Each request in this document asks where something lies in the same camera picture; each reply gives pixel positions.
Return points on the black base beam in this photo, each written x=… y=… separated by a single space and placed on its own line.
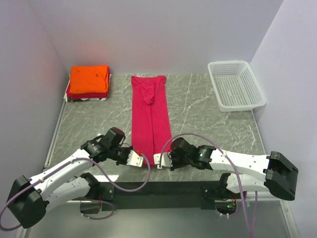
x=166 y=194

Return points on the aluminium rail frame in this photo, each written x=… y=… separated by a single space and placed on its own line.
x=31 y=206

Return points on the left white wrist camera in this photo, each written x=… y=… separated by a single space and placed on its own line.
x=134 y=159

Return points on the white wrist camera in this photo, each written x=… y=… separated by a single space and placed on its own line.
x=134 y=159
x=162 y=160

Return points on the magenta t shirt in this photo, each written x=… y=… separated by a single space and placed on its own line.
x=150 y=120

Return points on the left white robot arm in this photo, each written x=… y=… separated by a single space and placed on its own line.
x=62 y=178

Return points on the folded red t shirt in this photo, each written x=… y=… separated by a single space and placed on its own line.
x=86 y=95

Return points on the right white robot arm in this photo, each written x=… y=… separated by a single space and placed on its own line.
x=273 y=173

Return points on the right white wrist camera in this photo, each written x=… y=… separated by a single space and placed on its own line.
x=162 y=160

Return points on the white plastic basket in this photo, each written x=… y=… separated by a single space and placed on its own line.
x=235 y=85

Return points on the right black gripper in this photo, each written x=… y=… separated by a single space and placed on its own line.
x=175 y=165

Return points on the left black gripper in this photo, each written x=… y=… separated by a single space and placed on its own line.
x=125 y=161

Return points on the folded orange t shirt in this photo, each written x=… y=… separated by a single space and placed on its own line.
x=89 y=79

